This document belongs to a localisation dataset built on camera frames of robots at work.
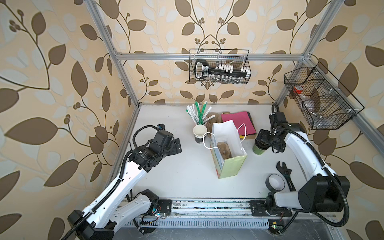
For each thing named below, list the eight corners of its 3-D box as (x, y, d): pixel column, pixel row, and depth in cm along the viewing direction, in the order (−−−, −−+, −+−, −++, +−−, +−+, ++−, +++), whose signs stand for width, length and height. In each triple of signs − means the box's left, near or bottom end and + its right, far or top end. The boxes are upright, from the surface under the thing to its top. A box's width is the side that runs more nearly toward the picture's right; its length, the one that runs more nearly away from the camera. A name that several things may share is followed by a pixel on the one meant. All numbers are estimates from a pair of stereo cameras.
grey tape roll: (267, 191, 81) (270, 189, 78) (263, 176, 86) (265, 173, 83) (283, 191, 81) (287, 189, 78) (278, 176, 86) (281, 173, 83)
